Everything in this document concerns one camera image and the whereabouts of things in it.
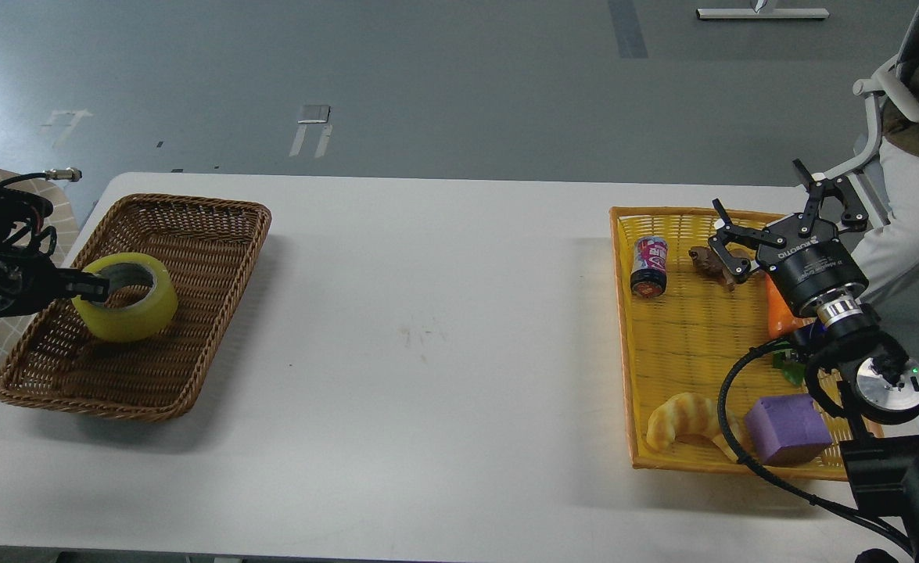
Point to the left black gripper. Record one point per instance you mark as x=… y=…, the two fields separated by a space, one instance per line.
x=29 y=282

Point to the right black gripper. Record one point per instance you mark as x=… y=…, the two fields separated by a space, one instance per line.
x=815 y=270

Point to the yellow tape roll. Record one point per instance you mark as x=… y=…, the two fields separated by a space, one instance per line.
x=138 y=320

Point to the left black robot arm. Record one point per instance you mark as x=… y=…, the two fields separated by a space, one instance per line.
x=22 y=215

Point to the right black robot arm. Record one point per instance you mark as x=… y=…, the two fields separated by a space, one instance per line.
x=854 y=369

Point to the brown toy lion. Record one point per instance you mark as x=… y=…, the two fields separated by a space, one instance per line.
x=710 y=266

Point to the toy carrot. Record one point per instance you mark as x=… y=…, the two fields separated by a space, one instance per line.
x=782 y=322

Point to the brown wicker basket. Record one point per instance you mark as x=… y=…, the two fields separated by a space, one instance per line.
x=209 y=248

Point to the yellow plastic basket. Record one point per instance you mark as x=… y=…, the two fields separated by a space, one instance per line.
x=684 y=341

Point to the small drink can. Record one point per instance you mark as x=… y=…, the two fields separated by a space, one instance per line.
x=648 y=275

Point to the white office chair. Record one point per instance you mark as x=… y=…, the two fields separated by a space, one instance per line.
x=890 y=83

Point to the purple foam block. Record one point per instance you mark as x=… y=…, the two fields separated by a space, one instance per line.
x=787 y=429

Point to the toy croissant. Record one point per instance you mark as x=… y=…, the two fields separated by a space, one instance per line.
x=687 y=415

